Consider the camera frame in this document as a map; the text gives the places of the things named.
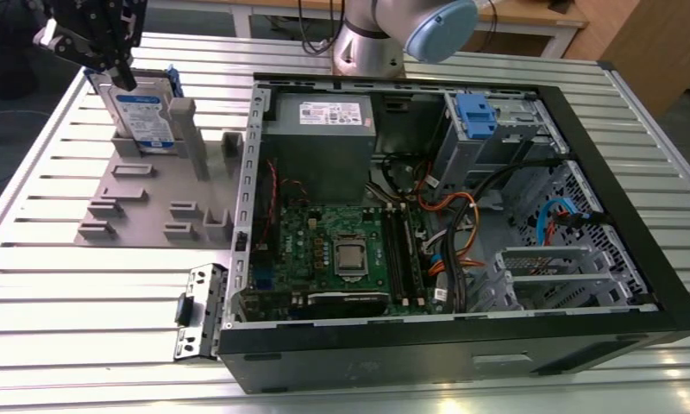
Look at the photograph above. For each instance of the hard disk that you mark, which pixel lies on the hard disk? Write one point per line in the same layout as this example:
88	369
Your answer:
144	121

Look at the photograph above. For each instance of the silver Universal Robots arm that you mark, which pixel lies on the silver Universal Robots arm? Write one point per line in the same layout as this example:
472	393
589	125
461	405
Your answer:
368	56

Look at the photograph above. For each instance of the black office chair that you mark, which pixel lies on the black office chair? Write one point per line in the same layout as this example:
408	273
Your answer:
5	64

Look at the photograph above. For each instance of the grey parts rack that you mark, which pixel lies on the grey parts rack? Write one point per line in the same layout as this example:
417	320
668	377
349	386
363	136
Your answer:
149	215

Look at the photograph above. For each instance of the grey power supply unit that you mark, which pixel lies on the grey power supply unit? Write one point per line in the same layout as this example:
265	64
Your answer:
321	164

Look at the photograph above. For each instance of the green motherboard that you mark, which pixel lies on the green motherboard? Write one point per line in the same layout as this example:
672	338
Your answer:
311	224

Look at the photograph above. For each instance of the CPU socket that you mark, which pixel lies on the CPU socket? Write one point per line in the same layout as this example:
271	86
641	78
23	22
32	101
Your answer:
351	237

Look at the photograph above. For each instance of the black blue latch knob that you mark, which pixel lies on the black blue latch knob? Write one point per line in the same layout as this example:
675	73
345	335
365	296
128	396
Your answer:
184	308

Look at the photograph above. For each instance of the blue drive latch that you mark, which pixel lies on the blue drive latch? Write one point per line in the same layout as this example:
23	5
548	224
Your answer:
475	116

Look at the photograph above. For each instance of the silver CPU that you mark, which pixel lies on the silver CPU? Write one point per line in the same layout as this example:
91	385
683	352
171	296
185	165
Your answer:
351	258

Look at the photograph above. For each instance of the grey metal drive cage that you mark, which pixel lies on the grey metal drive cage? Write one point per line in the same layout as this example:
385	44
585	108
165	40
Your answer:
465	155

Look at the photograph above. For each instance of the black graphics card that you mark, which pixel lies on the black graphics card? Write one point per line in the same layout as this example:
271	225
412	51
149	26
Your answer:
345	302

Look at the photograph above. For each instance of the black open PC case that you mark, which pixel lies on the black open PC case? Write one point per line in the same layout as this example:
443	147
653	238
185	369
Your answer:
380	358

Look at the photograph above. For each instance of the wooden cabinet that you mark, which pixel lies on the wooden cabinet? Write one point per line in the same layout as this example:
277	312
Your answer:
656	43

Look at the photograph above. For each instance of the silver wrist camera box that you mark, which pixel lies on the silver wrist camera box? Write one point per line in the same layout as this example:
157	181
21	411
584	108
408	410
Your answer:
44	36

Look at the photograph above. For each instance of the grey metal slot bracket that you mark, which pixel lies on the grey metal slot bracket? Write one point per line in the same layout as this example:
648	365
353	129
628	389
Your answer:
204	276

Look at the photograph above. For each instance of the wooden desk with white frame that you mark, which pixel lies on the wooden desk with white frame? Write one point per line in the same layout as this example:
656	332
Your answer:
529	19

